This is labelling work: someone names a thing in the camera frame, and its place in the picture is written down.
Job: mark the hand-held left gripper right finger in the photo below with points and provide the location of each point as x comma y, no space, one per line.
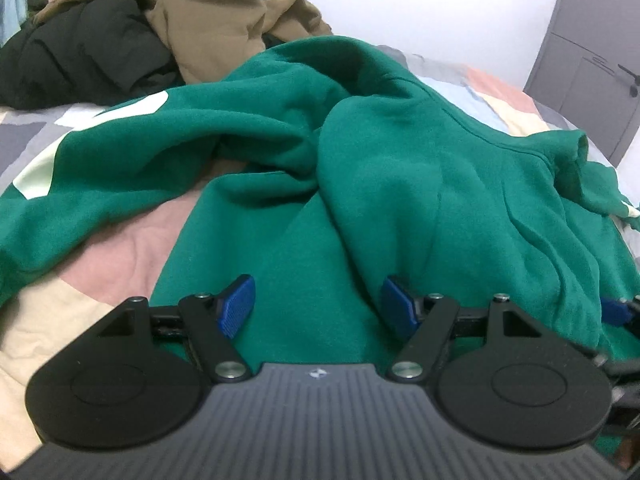
398,305

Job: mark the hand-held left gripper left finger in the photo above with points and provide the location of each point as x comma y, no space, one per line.
235,305

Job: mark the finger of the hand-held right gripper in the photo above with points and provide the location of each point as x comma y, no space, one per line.
615,311
602,361

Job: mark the green hoodie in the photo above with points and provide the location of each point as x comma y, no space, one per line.
400,185

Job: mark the rack of hanging clothes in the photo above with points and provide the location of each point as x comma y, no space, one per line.
12,0

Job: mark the patchwork bed quilt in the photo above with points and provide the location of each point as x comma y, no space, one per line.
100,260

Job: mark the grey door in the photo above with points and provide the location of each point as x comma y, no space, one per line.
575,75

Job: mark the brown garment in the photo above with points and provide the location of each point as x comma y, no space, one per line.
210,25

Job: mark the black puffer jacket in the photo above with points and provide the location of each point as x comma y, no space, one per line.
85,55

